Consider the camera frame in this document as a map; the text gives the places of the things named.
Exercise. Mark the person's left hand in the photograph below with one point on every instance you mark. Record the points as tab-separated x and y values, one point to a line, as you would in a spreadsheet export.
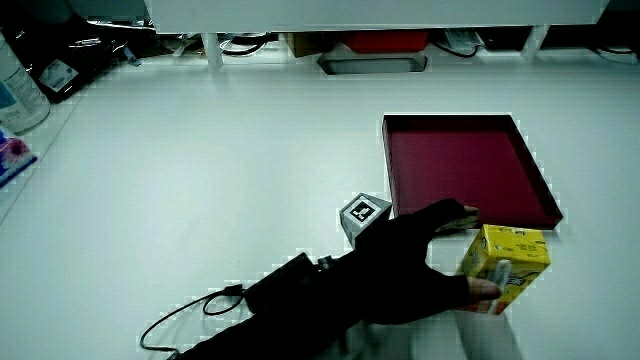
400	270

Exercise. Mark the yellow ice redtea carton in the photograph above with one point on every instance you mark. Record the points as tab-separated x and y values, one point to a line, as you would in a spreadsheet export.
510	262

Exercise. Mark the person's left forearm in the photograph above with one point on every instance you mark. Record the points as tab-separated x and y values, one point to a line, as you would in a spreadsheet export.
280	332

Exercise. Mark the black wrist sensor box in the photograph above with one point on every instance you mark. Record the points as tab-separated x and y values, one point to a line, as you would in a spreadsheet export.
282	285

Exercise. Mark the dark red tray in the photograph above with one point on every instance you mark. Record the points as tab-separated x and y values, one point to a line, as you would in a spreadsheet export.
465	167

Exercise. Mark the grey rimmed white tray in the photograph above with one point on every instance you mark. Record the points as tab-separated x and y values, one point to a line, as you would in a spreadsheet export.
372	64

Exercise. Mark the red box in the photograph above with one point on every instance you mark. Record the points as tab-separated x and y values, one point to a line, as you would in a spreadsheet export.
385	41

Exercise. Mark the brown cardboard box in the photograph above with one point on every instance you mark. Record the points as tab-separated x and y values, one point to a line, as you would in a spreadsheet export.
305	44

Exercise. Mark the white shelf unit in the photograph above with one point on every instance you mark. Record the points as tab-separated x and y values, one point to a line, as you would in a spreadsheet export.
370	15

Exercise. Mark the black plastic bag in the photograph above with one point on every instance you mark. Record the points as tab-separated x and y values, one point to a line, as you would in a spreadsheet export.
65	55

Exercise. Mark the floral tissue packet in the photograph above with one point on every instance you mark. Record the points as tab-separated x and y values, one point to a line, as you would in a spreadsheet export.
12	155

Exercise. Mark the white plastic bottle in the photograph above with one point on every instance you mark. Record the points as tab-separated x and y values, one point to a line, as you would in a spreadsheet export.
17	92

